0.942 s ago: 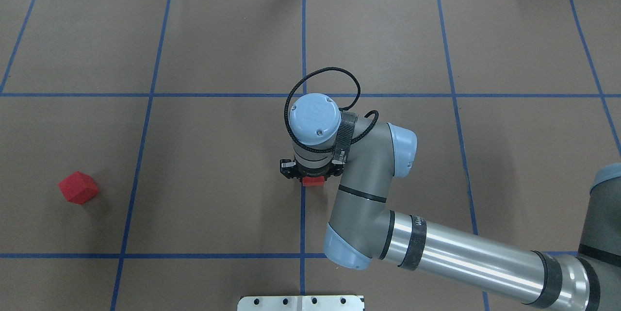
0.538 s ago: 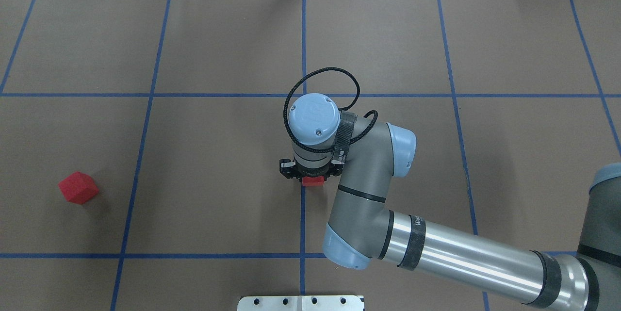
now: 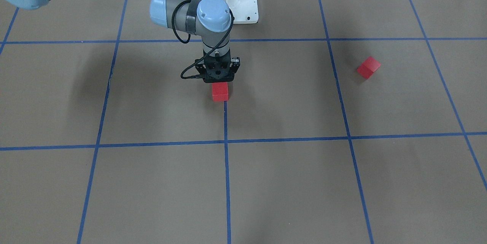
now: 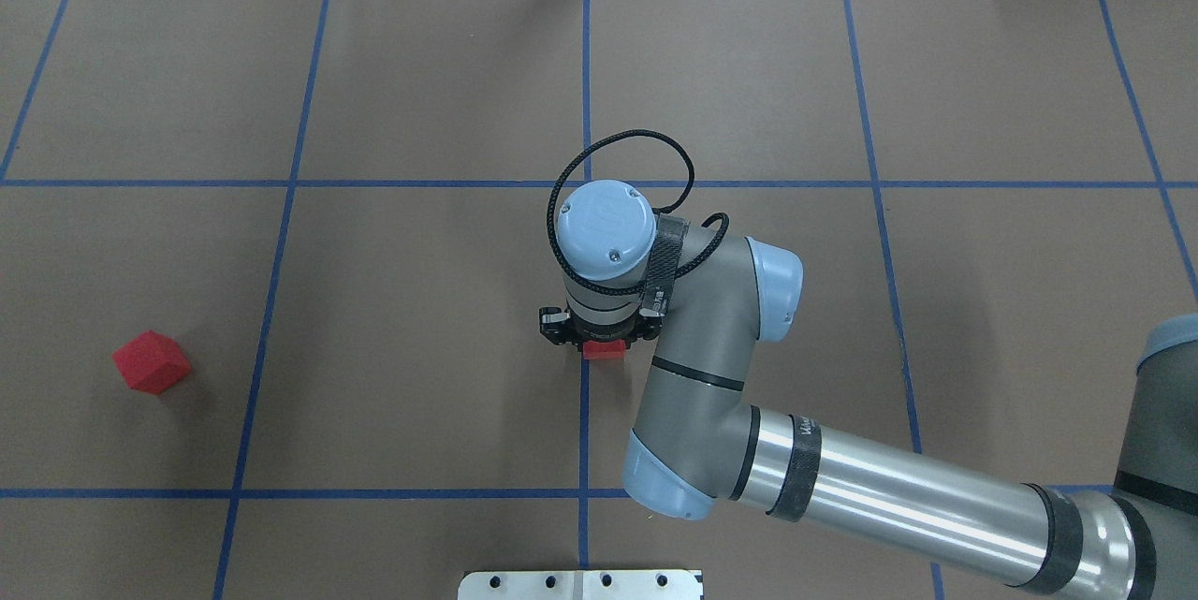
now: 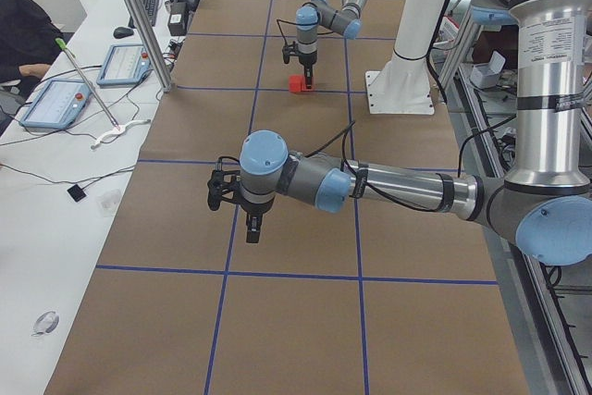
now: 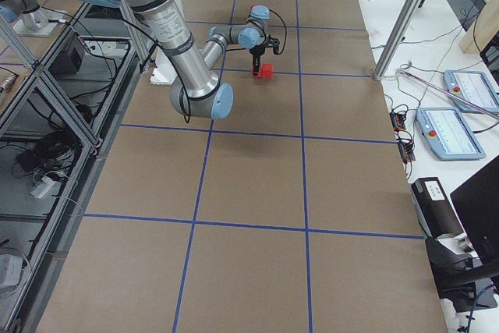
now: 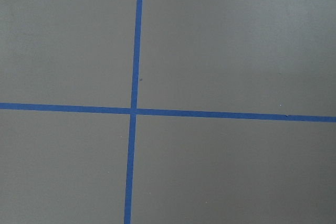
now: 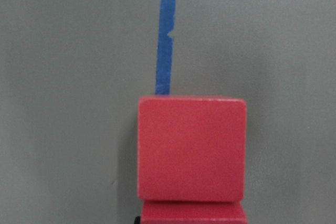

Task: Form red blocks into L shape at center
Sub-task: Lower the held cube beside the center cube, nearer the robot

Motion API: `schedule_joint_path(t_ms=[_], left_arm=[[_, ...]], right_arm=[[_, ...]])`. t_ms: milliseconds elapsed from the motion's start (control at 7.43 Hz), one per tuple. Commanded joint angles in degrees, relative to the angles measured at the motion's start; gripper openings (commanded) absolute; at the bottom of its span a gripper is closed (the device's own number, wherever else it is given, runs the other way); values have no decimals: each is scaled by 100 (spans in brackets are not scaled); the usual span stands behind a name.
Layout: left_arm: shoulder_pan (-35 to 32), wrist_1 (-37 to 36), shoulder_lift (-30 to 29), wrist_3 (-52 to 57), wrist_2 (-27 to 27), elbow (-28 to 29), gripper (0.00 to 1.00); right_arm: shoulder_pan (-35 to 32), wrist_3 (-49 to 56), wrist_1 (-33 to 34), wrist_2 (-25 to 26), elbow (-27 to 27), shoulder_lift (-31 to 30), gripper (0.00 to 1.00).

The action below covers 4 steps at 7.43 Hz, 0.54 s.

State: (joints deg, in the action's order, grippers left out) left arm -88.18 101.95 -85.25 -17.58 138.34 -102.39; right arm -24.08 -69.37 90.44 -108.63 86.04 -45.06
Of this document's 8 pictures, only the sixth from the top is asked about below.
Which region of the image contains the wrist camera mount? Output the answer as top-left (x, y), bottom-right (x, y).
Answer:
top-left (266, 36), bottom-right (280, 55)

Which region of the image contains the red block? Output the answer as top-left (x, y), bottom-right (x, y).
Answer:
top-left (250, 65), bottom-right (264, 78)
top-left (262, 63), bottom-right (274, 79)

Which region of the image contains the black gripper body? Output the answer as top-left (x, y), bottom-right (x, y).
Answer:
top-left (249, 44), bottom-right (267, 60)

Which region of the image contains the black box with label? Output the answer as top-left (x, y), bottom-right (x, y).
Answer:
top-left (410, 177), bottom-right (464, 239)

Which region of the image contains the far blue teach pendant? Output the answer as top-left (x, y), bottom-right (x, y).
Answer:
top-left (444, 70), bottom-right (498, 114)

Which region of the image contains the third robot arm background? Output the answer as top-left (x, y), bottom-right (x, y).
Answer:
top-left (1, 0), bottom-right (65, 37)

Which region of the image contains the black monitor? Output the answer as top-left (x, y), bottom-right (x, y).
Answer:
top-left (426, 158), bottom-right (498, 312)

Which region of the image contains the blue teach pendant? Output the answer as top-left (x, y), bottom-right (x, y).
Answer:
top-left (444, 70), bottom-right (498, 114)
top-left (416, 108), bottom-right (486, 161)

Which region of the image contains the aluminium frame post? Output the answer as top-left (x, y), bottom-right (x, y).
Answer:
top-left (373, 0), bottom-right (422, 81)

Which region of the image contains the aluminium side frame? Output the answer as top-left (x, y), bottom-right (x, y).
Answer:
top-left (1, 4), bottom-right (152, 332)

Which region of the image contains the near blue teach pendant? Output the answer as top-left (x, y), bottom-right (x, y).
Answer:
top-left (416, 108), bottom-right (486, 161)

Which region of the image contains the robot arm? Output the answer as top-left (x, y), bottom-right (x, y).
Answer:
top-left (80, 0), bottom-right (270, 119)

